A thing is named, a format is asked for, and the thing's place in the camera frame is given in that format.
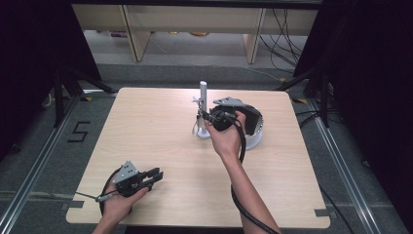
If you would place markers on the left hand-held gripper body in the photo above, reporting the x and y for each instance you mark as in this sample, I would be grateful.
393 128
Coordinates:
128 178

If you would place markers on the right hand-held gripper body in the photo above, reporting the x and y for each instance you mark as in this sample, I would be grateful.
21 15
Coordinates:
224 118

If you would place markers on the white key stand with post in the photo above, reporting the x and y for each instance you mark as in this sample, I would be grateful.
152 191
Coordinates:
203 97

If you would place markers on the white round bowl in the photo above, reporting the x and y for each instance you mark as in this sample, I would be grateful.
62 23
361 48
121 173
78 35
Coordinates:
255 141

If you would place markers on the person's right hand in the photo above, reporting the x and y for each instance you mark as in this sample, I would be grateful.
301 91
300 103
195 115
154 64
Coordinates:
227 139

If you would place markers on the person's left hand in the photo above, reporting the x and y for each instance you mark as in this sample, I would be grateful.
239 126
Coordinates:
120 204

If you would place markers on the yellow round object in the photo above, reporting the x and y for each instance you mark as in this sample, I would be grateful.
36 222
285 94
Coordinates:
199 33

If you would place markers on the light wooden desk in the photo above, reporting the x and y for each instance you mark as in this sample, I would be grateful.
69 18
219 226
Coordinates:
195 19

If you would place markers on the black metal stand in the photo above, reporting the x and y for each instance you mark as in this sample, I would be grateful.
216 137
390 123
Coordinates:
61 94
321 94

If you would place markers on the black curtain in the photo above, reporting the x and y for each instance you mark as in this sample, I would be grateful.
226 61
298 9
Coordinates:
373 81
35 65

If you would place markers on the aluminium floor rail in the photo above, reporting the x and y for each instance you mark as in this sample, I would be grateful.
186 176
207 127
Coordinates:
35 169
341 169

